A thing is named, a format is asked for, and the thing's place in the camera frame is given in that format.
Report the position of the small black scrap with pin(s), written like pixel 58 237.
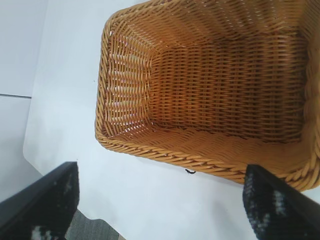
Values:
pixel 191 172

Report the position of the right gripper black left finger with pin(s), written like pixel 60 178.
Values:
pixel 37 212

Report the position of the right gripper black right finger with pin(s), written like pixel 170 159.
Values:
pixel 282 215

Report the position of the woven wicker basket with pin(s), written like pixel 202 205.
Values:
pixel 212 87

